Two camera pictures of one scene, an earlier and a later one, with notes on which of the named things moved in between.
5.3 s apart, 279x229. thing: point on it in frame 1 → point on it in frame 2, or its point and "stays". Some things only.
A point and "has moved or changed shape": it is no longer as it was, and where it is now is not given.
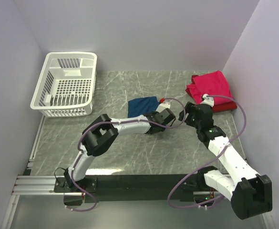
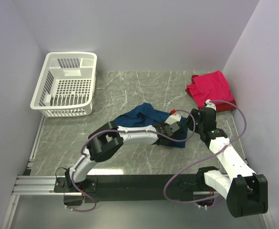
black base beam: (125, 188) stays
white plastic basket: (67, 86) stays
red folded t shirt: (212, 84) stays
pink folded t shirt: (213, 83) stays
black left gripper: (154, 113) → (163, 124)
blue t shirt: (142, 106) has moved or changed shape
